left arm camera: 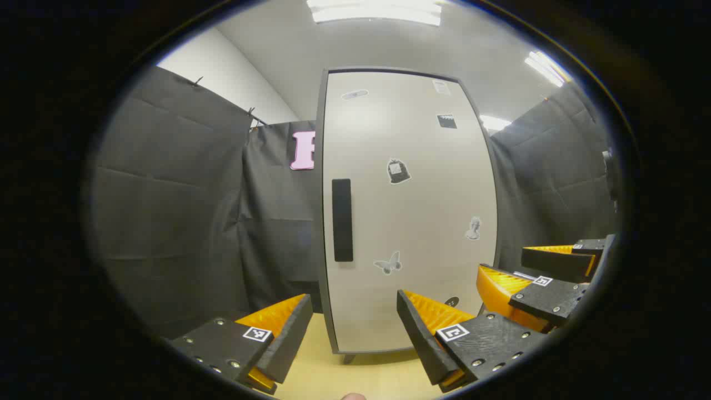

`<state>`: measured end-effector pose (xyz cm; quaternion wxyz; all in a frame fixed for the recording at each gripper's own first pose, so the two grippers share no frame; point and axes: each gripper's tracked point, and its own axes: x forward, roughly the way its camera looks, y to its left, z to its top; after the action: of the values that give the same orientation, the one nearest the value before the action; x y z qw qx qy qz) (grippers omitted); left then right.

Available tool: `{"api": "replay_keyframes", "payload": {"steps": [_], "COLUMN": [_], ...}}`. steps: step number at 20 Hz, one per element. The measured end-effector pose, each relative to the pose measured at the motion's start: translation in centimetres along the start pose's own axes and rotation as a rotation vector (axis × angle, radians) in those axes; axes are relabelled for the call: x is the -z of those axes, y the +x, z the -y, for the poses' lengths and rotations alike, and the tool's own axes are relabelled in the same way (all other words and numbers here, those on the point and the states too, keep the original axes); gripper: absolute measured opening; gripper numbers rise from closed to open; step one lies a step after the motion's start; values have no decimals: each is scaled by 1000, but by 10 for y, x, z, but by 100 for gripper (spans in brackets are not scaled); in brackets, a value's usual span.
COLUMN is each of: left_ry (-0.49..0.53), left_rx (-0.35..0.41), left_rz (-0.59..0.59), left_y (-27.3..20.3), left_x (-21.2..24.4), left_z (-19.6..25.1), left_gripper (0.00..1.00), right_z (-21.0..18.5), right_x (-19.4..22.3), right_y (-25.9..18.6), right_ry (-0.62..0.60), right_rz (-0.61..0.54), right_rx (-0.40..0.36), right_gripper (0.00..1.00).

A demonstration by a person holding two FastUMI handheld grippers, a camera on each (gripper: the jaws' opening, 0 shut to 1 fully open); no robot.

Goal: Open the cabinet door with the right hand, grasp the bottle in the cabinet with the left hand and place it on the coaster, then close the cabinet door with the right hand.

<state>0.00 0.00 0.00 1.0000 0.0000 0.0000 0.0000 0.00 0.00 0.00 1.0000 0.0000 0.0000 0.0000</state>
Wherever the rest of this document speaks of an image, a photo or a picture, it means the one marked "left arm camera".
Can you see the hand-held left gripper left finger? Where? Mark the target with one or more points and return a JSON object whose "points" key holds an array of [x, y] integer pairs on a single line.
{"points": [[289, 344]]}

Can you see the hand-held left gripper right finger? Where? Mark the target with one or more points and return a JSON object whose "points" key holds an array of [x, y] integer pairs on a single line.
{"points": [[419, 344]]}

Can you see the long ceiling light panel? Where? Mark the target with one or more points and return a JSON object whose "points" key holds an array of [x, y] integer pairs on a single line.
{"points": [[547, 68]]}

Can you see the black backdrop cloth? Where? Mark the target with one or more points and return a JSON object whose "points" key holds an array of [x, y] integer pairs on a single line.
{"points": [[166, 194]]}

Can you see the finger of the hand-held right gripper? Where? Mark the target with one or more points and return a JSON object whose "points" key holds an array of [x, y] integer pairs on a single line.
{"points": [[555, 262], [547, 300]]}

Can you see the light grey cabinet door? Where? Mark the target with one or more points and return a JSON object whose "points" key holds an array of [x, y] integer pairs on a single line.
{"points": [[416, 222]]}

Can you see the small ceiling light panel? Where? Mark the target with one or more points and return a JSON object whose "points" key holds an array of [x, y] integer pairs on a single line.
{"points": [[494, 123]]}

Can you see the large ceiling light panel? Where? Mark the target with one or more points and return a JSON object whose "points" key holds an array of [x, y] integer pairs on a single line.
{"points": [[377, 11]]}

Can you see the dark grey cabinet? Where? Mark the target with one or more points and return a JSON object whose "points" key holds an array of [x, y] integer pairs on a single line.
{"points": [[319, 194]]}

